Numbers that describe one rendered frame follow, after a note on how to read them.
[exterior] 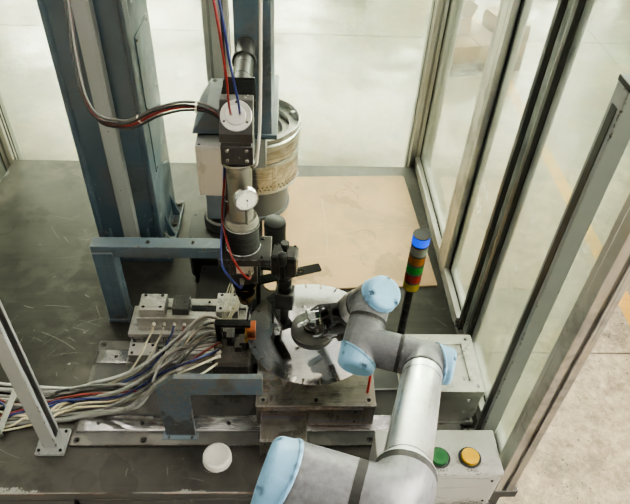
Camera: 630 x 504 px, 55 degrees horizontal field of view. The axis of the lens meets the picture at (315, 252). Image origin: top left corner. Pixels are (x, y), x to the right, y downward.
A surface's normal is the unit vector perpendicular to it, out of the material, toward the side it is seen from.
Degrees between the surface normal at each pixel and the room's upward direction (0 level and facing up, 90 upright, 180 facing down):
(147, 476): 0
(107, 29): 90
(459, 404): 90
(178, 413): 90
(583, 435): 0
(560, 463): 0
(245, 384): 90
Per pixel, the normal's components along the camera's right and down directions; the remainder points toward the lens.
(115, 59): 0.03, 0.68
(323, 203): 0.04, -0.73
